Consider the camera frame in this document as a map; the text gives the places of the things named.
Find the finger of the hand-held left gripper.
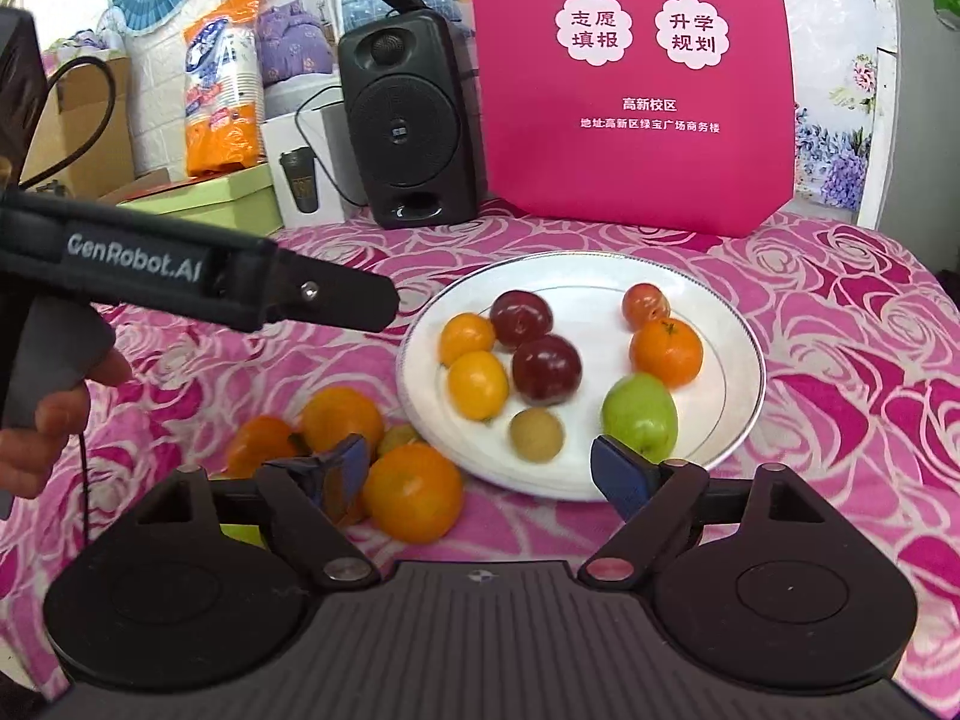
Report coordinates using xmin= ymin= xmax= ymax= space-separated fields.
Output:
xmin=262 ymin=242 xmax=402 ymax=332

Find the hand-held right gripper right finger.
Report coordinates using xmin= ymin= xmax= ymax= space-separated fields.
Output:
xmin=577 ymin=435 xmax=841 ymax=587

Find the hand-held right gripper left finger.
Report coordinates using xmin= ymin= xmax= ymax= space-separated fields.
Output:
xmin=133 ymin=435 xmax=380 ymax=590

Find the large orange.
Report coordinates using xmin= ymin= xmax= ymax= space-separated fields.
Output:
xmin=225 ymin=415 xmax=301 ymax=479
xmin=362 ymin=442 xmax=464 ymax=545
xmin=300 ymin=386 xmax=386 ymax=458

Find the small kiwi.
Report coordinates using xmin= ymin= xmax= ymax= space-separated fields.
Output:
xmin=508 ymin=409 xmax=565 ymax=460
xmin=377 ymin=424 xmax=421 ymax=458

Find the dark red plum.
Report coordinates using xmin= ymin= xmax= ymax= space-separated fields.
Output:
xmin=512 ymin=335 xmax=584 ymax=404

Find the tangerine with stem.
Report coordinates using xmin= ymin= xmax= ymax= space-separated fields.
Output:
xmin=628 ymin=317 xmax=704 ymax=389

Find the small orange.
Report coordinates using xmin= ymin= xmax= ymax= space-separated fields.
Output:
xmin=439 ymin=313 xmax=497 ymax=366

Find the yellow orange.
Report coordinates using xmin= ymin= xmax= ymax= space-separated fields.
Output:
xmin=447 ymin=350 xmax=509 ymax=422

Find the small red apple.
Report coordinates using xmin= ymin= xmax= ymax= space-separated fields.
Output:
xmin=621 ymin=283 xmax=672 ymax=331

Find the dark purple plum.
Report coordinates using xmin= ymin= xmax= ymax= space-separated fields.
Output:
xmin=490 ymin=290 xmax=554 ymax=350

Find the white plate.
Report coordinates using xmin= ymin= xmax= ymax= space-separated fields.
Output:
xmin=396 ymin=251 xmax=767 ymax=502

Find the person's left hand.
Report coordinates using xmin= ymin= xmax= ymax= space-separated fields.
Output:
xmin=0 ymin=349 xmax=134 ymax=500

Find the green box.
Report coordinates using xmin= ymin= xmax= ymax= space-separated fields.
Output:
xmin=118 ymin=163 xmax=284 ymax=237

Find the cardboard box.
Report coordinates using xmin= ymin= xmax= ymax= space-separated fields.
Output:
xmin=22 ymin=51 xmax=137 ymax=200

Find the white cup box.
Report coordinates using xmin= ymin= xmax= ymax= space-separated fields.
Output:
xmin=259 ymin=106 xmax=355 ymax=230

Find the orange paper cup pack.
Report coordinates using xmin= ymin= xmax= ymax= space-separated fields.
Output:
xmin=184 ymin=0 xmax=265 ymax=179

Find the black speaker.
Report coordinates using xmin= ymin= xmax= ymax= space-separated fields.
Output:
xmin=337 ymin=11 xmax=481 ymax=231

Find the pink rose tablecloth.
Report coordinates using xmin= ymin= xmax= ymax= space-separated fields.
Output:
xmin=0 ymin=199 xmax=960 ymax=698

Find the purple bedding poster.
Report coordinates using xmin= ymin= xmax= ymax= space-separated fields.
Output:
xmin=217 ymin=0 xmax=340 ymax=102

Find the pink tote bag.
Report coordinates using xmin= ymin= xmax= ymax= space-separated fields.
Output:
xmin=465 ymin=0 xmax=796 ymax=237

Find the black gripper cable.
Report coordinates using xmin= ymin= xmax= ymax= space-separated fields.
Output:
xmin=19 ymin=56 xmax=119 ymax=548

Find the black speaker cable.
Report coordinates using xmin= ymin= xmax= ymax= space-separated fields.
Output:
xmin=295 ymin=82 xmax=368 ymax=207

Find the white door frame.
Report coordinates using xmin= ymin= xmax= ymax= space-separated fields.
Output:
xmin=855 ymin=0 xmax=902 ymax=231

